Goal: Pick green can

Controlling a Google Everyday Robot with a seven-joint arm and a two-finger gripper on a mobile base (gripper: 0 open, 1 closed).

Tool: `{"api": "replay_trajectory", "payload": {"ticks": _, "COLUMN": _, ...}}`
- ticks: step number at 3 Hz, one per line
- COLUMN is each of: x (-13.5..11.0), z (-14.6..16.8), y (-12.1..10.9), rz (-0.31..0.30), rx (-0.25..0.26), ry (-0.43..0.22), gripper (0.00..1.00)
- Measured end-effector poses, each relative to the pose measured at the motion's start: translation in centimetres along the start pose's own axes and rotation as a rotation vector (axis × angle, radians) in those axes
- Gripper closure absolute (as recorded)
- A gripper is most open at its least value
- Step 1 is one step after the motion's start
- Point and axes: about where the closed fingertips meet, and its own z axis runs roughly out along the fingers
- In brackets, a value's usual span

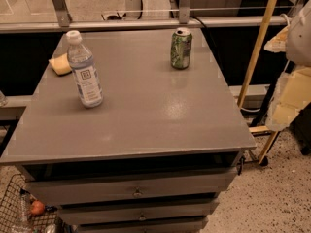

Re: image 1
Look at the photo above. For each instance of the bottom grey drawer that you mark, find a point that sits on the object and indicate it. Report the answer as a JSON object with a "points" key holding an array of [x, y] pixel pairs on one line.
{"points": [[165, 225]]}

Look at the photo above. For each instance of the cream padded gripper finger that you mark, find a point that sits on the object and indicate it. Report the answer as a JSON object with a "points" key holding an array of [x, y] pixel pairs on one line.
{"points": [[292, 94]]}

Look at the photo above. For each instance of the wooden easel frame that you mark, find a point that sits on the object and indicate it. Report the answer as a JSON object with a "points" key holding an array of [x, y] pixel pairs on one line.
{"points": [[249, 73]]}

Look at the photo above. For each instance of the green soda can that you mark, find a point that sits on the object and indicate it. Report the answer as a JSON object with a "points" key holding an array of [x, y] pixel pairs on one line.
{"points": [[181, 48]]}

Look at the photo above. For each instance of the red apple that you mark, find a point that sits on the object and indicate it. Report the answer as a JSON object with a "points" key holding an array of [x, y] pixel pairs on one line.
{"points": [[37, 208]]}

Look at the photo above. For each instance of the top grey drawer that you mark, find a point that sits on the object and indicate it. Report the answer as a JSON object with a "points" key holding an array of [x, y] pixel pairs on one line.
{"points": [[80, 191]]}

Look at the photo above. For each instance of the grey drawer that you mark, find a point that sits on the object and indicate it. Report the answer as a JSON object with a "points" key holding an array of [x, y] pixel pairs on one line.
{"points": [[139, 212], [80, 191], [165, 225]]}

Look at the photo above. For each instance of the black wire basket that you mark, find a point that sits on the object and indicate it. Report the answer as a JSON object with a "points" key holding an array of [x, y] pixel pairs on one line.
{"points": [[15, 214]]}

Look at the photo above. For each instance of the yellow sponge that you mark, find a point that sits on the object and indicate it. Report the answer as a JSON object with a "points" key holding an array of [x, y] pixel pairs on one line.
{"points": [[60, 65]]}

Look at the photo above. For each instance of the clear plastic water bottle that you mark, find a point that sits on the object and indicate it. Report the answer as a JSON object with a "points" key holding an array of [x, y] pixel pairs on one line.
{"points": [[81, 61]]}

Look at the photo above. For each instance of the grey drawer cabinet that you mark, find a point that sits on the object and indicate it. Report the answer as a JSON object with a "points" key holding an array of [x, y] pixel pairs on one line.
{"points": [[153, 118]]}

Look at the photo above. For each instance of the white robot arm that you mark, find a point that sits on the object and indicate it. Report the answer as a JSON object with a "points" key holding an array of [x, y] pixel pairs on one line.
{"points": [[295, 39]]}

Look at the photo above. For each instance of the middle grey drawer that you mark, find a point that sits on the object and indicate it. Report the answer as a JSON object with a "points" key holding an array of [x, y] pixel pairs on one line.
{"points": [[139, 212]]}

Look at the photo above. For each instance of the metal window railing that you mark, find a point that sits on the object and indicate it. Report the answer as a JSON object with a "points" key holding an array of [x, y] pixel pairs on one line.
{"points": [[25, 16]]}

